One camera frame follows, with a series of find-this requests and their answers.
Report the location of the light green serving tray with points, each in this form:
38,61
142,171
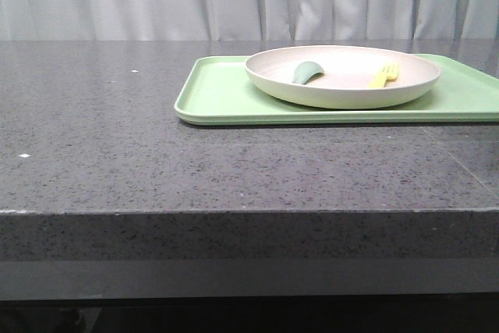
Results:
218,92

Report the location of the yellow plastic fork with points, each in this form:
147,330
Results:
387,73

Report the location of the beige round plate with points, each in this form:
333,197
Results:
348,70

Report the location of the green plastic spoon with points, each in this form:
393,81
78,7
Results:
306,71

